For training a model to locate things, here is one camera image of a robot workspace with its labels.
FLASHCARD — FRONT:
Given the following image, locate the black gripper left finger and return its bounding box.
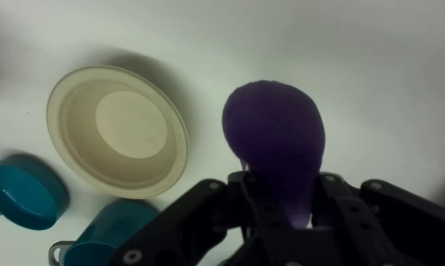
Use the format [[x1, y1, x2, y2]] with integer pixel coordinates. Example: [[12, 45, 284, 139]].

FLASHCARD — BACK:
[[107, 170, 287, 266]]

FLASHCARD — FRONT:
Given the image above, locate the teal pot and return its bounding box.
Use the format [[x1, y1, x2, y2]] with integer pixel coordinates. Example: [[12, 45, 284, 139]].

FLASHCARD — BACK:
[[48, 198, 162, 266]]

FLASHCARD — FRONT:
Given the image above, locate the cream plate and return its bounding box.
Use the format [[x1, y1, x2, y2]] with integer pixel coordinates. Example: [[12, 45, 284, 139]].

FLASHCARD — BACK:
[[45, 63, 191, 201]]

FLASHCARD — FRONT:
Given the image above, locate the teal pot lid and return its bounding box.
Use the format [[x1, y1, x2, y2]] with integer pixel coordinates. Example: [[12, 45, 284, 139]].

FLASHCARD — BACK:
[[0, 153, 71, 232]]

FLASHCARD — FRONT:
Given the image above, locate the purple plushy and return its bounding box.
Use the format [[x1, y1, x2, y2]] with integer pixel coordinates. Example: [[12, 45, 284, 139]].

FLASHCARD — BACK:
[[221, 79, 327, 230]]

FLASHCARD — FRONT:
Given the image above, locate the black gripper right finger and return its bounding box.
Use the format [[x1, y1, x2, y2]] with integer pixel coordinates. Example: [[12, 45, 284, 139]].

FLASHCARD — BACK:
[[305, 170, 445, 266]]

